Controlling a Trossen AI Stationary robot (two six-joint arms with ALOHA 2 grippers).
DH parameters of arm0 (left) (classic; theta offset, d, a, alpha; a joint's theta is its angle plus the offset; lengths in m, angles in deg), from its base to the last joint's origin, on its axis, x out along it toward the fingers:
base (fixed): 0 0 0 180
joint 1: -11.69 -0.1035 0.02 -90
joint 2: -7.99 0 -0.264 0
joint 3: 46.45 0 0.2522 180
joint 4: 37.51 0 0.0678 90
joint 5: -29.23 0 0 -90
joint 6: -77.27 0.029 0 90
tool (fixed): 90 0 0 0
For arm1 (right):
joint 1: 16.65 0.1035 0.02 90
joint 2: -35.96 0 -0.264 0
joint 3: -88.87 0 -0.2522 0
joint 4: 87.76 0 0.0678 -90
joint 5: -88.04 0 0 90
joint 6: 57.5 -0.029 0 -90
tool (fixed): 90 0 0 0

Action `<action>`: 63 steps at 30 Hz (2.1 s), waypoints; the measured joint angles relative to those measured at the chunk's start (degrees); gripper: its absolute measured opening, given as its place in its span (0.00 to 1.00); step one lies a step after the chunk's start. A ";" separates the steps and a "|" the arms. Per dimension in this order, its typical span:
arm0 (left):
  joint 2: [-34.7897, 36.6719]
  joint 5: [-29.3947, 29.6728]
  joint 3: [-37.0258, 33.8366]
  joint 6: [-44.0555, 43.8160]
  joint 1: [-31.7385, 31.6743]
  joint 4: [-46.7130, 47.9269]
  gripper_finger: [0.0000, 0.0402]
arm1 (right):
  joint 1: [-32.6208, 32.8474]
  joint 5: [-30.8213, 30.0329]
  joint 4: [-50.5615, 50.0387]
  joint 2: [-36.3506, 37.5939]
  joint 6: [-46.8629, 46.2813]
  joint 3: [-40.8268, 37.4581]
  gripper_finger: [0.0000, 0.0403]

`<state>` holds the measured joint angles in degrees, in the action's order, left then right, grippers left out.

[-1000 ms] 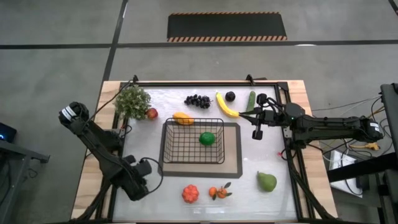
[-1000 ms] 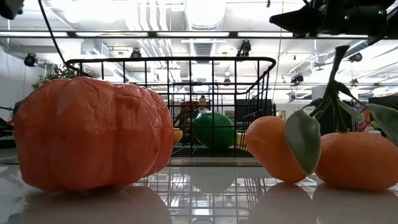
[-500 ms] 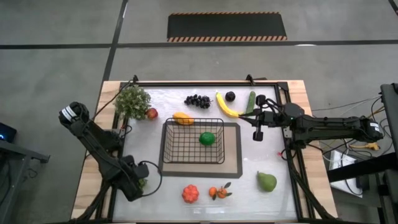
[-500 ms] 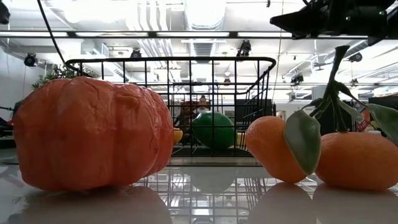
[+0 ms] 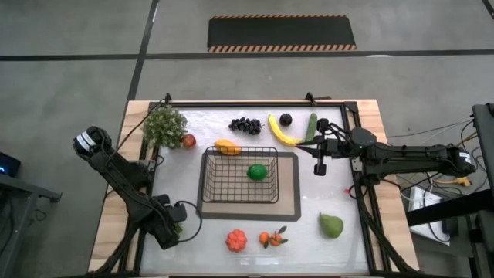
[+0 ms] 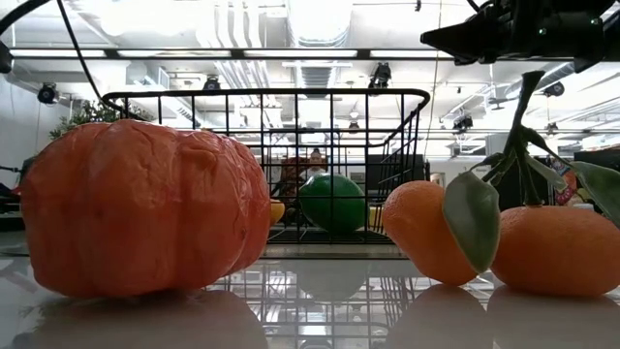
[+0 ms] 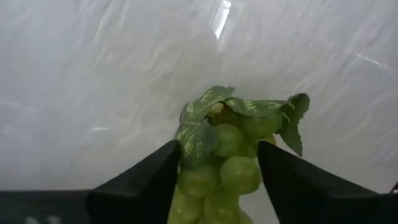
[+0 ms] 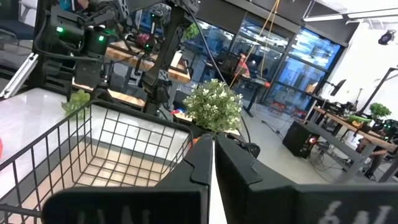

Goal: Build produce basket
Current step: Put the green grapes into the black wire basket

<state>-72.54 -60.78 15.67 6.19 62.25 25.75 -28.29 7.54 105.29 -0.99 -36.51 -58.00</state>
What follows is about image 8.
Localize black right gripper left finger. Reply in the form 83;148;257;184
41;133;215;224

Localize yellow rope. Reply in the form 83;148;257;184
228;0;280;90

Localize black monitor on arm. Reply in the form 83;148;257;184
329;79;348;96

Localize wooden table black legs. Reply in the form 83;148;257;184
105;40;192;85

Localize silver aluminium extrusion bar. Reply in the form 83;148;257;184
0;52;40;100

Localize wooden table grey legs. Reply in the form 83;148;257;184
306;105;398;184

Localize black computer tower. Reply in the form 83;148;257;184
282;120;320;159

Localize small green potted tree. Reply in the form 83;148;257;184
369;102;392;122

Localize light green lettuce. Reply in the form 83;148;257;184
61;89;91;121

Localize black desk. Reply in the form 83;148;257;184
214;49;268;118

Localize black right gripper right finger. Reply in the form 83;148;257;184
215;133;398;224

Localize black ceiling spotlight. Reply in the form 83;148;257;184
377;29;397;46

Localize potted plant white flowers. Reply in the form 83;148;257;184
182;78;244;138

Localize person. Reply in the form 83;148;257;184
234;52;251;78
357;136;389;180

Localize black wire basket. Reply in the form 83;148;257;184
0;99;194;224

